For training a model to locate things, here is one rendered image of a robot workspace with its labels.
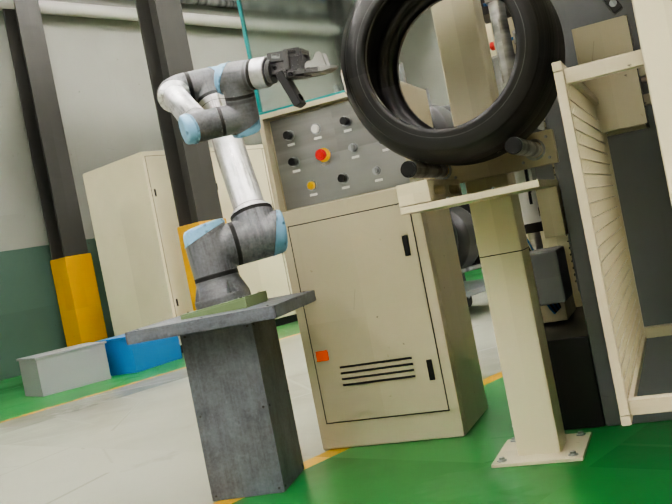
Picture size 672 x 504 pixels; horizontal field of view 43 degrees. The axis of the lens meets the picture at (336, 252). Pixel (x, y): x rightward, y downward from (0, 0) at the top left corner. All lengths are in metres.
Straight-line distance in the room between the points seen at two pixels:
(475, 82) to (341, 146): 0.71
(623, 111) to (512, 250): 0.50
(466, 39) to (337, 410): 1.41
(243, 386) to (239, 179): 0.70
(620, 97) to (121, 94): 9.51
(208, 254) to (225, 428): 0.57
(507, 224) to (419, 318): 0.60
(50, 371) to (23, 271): 3.13
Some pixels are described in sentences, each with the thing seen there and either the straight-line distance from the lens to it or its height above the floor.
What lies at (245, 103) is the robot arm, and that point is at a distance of 2.56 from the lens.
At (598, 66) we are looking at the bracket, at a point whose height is 0.97.
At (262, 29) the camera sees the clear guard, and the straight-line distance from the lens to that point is 3.27.
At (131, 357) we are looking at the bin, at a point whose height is 0.14.
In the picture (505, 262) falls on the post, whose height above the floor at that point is 0.59.
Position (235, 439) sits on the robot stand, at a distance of 2.82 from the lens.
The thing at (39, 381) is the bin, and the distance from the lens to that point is 7.35.
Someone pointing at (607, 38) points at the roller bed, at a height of 1.15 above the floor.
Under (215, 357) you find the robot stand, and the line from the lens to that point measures 2.79.
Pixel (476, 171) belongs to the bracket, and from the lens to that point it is 2.56.
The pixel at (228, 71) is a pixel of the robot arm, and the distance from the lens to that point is 2.56.
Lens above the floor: 0.74
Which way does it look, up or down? level
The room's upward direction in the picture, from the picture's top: 11 degrees counter-clockwise
